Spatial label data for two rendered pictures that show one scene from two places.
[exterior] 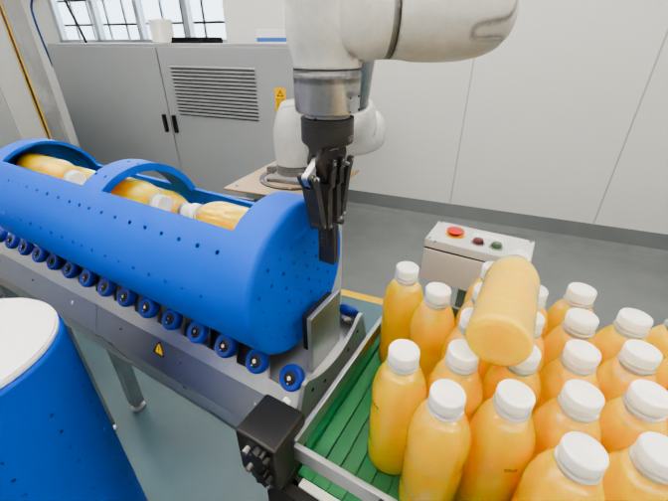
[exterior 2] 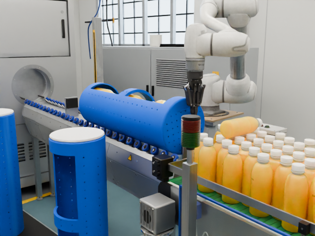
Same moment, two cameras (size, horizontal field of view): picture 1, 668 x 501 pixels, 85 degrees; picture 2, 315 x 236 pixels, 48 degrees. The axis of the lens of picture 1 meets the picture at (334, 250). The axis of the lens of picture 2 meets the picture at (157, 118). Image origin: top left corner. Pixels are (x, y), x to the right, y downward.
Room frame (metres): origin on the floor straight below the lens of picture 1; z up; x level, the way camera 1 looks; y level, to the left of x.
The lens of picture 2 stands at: (-1.07, -0.45, 1.49)
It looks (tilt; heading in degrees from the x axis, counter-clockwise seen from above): 12 degrees down; 22
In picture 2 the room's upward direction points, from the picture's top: straight up
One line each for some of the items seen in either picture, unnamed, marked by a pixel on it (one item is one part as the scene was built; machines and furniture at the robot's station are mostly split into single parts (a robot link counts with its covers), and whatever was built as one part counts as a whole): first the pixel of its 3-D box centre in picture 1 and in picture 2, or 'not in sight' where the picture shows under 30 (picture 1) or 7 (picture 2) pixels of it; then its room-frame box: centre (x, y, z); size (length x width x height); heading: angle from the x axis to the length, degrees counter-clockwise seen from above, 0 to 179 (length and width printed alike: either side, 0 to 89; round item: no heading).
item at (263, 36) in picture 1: (278, 36); not in sight; (2.62, 0.34, 1.48); 0.24 x 0.12 x 0.08; 76
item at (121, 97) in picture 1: (200, 147); (165, 106); (2.95, 1.07, 0.72); 2.15 x 0.54 x 1.45; 68
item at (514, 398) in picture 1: (514, 398); (227, 142); (0.27, -0.20, 1.11); 0.04 x 0.04 x 0.02
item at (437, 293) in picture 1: (437, 293); not in sight; (0.47, -0.16, 1.11); 0.04 x 0.04 x 0.02
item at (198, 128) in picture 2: not in sight; (191, 125); (0.02, -0.13, 1.23); 0.06 x 0.06 x 0.04
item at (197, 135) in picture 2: not in sight; (190, 138); (0.02, -0.13, 1.18); 0.06 x 0.06 x 0.05
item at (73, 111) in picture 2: not in sight; (71, 107); (1.19, 1.17, 1.00); 0.10 x 0.04 x 0.15; 150
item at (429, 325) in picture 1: (428, 344); not in sight; (0.47, -0.16, 1.00); 0.07 x 0.07 x 0.20
